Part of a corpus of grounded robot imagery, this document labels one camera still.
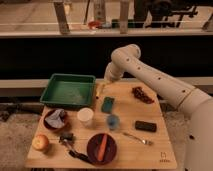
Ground green container on shelf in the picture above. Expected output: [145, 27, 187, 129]
[111, 19, 135, 28]

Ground orange carrot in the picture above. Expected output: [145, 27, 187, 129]
[97, 134, 108, 161]

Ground green plastic tray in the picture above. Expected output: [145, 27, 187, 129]
[40, 73, 96, 108]

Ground white plastic cup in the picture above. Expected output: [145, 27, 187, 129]
[77, 108, 94, 127]

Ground black rectangular box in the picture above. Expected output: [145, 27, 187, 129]
[135, 121, 157, 132]

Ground small black toy car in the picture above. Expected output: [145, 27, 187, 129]
[59, 133, 74, 143]

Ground red yellow apple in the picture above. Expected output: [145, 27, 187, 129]
[32, 134, 49, 151]

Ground crumpled grey white cloth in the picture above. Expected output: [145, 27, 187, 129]
[45, 109, 66, 129]

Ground dark red bowl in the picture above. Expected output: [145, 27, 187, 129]
[43, 109, 68, 132]

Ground teal green sponge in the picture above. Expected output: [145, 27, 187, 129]
[101, 97, 114, 113]

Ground dark red grapes bunch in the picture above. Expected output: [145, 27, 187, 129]
[132, 87, 154, 104]

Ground dark purple plate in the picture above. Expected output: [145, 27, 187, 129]
[87, 133, 117, 165]

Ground peeled yellow banana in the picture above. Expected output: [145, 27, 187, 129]
[96, 84, 106, 99]

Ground black machine in background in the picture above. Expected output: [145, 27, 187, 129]
[133, 0, 197, 28]

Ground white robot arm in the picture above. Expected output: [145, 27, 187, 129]
[104, 44, 213, 171]

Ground black handled tool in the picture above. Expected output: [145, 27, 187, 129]
[66, 143, 92, 164]

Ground blue plastic cup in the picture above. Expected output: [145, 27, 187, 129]
[106, 114, 120, 130]

